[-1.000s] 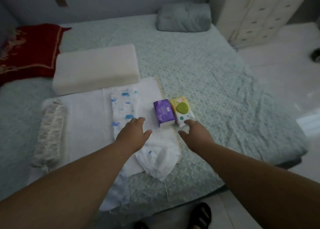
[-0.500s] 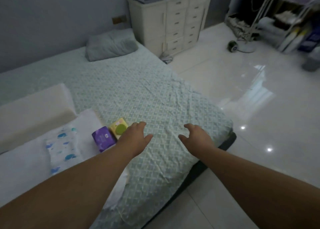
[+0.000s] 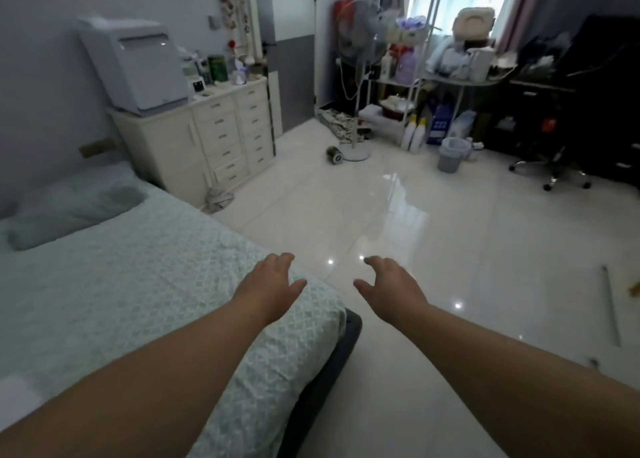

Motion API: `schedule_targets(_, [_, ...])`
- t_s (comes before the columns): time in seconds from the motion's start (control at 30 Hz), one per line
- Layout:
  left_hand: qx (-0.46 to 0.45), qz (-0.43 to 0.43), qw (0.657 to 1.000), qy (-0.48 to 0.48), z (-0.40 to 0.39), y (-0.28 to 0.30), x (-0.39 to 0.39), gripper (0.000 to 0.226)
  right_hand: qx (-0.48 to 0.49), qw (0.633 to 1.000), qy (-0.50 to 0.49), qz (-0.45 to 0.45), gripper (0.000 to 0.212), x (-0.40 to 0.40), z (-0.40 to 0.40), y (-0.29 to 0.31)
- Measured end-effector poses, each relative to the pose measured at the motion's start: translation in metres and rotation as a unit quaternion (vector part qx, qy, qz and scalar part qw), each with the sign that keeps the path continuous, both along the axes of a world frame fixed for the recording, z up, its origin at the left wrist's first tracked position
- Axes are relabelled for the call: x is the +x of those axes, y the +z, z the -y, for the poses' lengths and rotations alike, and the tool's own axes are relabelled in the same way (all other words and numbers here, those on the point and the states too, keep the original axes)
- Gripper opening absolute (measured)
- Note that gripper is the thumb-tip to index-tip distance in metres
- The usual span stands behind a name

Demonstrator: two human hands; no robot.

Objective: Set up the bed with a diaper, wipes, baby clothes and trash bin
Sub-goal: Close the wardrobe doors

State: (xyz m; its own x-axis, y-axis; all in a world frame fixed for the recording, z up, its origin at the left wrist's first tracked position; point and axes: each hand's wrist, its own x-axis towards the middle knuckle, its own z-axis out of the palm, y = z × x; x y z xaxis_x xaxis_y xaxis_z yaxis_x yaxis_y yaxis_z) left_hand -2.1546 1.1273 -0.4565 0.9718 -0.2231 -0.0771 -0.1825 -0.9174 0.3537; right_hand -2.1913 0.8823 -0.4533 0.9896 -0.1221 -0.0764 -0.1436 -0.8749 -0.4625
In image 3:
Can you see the bed with green quilted cover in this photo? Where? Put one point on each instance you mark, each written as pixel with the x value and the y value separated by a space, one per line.
pixel 125 292

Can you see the small black clock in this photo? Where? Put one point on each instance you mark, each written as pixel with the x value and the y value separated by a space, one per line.
pixel 199 86

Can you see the cream chest of drawers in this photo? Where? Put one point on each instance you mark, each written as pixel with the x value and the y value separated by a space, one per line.
pixel 210 132

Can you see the person's right forearm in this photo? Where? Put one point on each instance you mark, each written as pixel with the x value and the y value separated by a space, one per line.
pixel 525 387

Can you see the blue box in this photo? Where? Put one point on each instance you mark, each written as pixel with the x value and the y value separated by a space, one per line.
pixel 441 122

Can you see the person's left thumb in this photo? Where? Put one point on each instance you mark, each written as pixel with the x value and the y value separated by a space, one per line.
pixel 296 287

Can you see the person's left hand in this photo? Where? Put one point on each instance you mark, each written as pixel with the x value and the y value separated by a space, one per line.
pixel 265 287

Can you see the grey crumpled cloth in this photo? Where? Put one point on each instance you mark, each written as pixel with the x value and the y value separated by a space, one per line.
pixel 218 200

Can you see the purple detergent bottle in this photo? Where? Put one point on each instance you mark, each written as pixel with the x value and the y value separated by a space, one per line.
pixel 405 67

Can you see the dark desk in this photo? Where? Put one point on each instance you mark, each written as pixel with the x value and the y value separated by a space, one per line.
pixel 545 107

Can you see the grey-green pillow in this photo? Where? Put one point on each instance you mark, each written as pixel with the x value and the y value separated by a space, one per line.
pixel 75 215

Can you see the grey door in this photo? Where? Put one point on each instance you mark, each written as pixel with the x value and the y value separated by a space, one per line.
pixel 292 47

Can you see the grey plastic bucket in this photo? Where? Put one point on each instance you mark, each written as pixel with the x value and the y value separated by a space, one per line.
pixel 453 154

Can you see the white countertop appliance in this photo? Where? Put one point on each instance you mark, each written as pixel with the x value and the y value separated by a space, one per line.
pixel 137 65

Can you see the beige plush toy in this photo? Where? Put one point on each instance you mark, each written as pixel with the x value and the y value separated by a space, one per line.
pixel 474 22

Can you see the person's left forearm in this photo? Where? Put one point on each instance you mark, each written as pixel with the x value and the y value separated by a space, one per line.
pixel 140 377

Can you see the dark bed base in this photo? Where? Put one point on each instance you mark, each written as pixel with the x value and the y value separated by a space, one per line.
pixel 325 387

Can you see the person's right thumb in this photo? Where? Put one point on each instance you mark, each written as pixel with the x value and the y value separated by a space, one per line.
pixel 364 287

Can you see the person's right hand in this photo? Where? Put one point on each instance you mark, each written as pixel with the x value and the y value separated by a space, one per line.
pixel 395 290

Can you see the black office chair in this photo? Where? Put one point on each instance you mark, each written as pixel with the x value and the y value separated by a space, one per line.
pixel 575 122

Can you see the small round floor gadget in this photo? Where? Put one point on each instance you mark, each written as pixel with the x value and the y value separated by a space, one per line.
pixel 334 154

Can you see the white detergent bottle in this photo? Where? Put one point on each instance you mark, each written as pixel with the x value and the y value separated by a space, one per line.
pixel 408 132
pixel 418 135

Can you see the pink curtain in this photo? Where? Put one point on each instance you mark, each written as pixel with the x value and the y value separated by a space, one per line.
pixel 515 10

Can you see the white table with clutter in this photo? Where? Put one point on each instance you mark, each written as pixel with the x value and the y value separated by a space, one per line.
pixel 465 72

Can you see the white metal shelf rack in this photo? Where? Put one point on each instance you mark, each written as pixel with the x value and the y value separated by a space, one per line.
pixel 407 62

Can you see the dark green canister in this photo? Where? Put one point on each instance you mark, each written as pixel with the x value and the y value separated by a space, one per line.
pixel 218 68

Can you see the white standing fan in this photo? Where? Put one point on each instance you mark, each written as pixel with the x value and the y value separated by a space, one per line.
pixel 361 57

